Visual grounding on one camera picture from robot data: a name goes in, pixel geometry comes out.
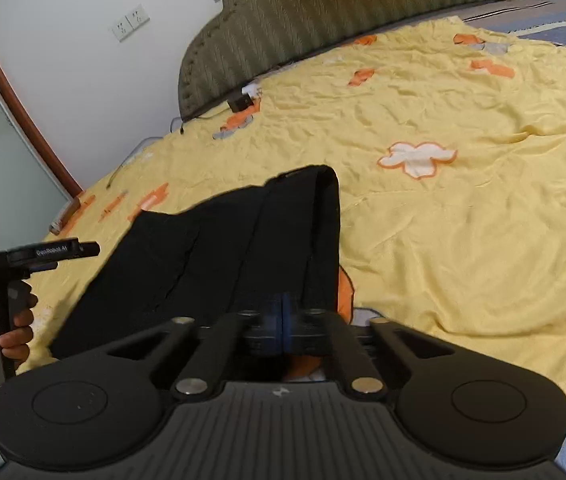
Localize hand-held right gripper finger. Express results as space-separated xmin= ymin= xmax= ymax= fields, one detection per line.
xmin=285 ymin=295 xmax=460 ymax=403
xmin=107 ymin=295 xmax=288 ymax=403

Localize black pants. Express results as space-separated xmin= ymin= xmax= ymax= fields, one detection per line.
xmin=50 ymin=163 xmax=342 ymax=383

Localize person's left hand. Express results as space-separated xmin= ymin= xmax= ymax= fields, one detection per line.
xmin=0 ymin=290 xmax=40 ymax=390

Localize brown glasses case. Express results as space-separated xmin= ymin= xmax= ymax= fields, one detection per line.
xmin=50 ymin=196 xmax=83 ymax=235

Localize frosted glass door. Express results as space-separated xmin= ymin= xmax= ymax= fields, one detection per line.
xmin=0 ymin=34 xmax=73 ymax=243

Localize yellow printed blanket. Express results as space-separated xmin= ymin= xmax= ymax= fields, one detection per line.
xmin=16 ymin=15 xmax=566 ymax=413

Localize black power adapter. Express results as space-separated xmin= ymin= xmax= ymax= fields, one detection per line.
xmin=227 ymin=93 xmax=255 ymax=113

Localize olive padded headboard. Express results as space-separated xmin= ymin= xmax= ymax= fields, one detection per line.
xmin=177 ymin=0 xmax=544 ymax=122

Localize black cable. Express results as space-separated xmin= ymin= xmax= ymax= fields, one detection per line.
xmin=169 ymin=116 xmax=219 ymax=135
xmin=106 ymin=136 xmax=165 ymax=190

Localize wooden door frame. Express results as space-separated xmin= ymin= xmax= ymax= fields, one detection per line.
xmin=0 ymin=0 xmax=84 ymax=200

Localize white wall socket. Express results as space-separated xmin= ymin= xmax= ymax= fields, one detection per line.
xmin=127 ymin=4 xmax=151 ymax=28
xmin=112 ymin=18 xmax=134 ymax=43

